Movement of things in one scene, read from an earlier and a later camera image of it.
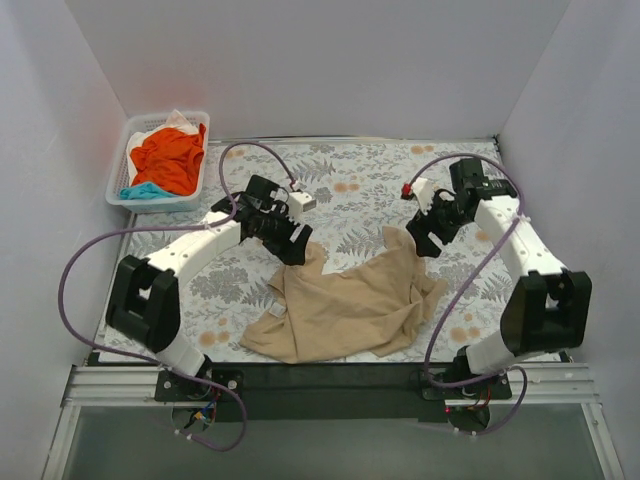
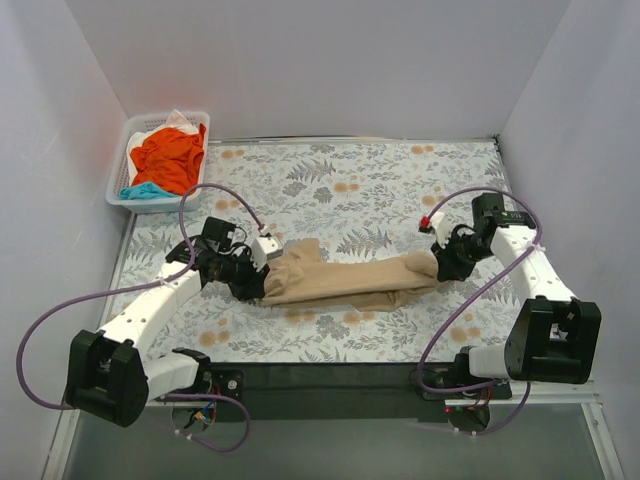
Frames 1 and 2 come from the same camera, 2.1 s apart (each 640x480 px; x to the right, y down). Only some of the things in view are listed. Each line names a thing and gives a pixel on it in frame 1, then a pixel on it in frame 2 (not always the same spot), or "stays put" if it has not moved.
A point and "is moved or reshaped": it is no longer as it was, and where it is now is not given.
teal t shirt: (143, 190) stays put
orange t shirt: (171, 158) stays put
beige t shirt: (382, 304) is moved or reshaped
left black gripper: (288, 238) -> (251, 285)
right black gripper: (426, 229) -> (448, 265)
